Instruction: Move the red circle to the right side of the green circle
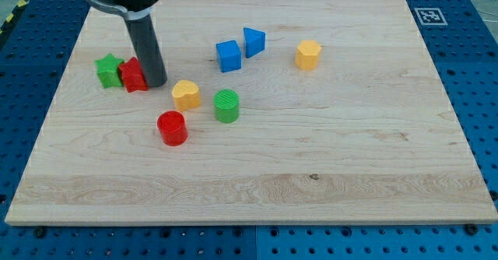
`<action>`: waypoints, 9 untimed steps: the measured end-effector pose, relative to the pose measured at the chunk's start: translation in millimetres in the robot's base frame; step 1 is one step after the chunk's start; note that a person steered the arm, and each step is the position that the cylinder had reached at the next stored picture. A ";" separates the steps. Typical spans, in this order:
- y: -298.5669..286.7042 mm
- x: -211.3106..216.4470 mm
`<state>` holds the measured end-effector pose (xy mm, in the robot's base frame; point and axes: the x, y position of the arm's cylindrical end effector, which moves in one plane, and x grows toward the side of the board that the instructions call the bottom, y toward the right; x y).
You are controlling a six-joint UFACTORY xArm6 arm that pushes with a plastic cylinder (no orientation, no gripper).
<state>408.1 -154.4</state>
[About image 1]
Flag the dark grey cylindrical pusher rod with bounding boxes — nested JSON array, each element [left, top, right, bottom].
[[124, 15, 167, 87]]

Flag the red star block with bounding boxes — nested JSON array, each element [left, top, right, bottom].
[[118, 57, 149, 93]]

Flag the green star block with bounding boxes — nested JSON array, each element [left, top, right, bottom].
[[94, 54, 124, 89]]

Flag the yellow heart block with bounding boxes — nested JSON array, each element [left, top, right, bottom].
[[171, 80, 202, 111]]

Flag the blue cube block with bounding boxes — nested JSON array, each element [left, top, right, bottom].
[[216, 40, 242, 73]]

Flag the red cylinder block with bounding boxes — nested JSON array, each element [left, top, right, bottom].
[[156, 111, 188, 146]]

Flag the green cylinder block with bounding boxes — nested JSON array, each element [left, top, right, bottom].
[[213, 89, 239, 123]]

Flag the blue triangle block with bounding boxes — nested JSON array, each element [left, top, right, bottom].
[[244, 27, 266, 58]]

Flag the light wooden board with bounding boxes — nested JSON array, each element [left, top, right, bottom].
[[5, 0, 497, 226]]

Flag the yellow hexagon block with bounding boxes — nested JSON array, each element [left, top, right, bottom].
[[295, 40, 322, 70]]

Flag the white fiducial marker tag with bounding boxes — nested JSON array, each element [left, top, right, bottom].
[[414, 7, 447, 26]]

